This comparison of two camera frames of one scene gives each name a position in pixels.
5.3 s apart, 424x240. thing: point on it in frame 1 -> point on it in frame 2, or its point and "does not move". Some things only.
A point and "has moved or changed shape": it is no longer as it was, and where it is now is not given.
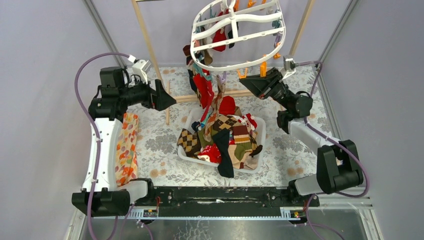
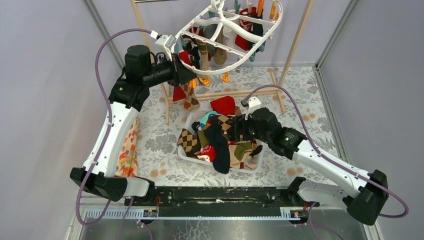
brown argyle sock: [190, 142] does not move
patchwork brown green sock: [241, 151] does not move
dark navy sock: [222, 139] has moved or changed shape
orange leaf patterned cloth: [127, 146] does not move
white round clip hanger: [227, 34] has moved or changed shape
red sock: [206, 90] -> [178, 93]
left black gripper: [156, 94] -> [180, 70]
